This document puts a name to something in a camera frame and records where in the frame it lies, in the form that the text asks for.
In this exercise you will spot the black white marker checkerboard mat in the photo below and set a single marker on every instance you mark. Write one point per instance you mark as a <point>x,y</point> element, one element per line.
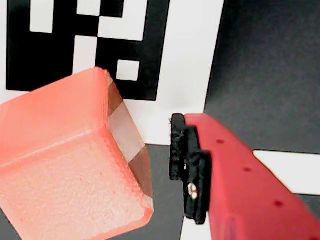
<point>262,62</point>

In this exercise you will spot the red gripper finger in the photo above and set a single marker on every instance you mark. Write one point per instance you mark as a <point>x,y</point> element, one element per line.
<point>237,187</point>

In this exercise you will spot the orange cube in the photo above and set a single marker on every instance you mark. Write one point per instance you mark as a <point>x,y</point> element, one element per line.
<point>70,180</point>

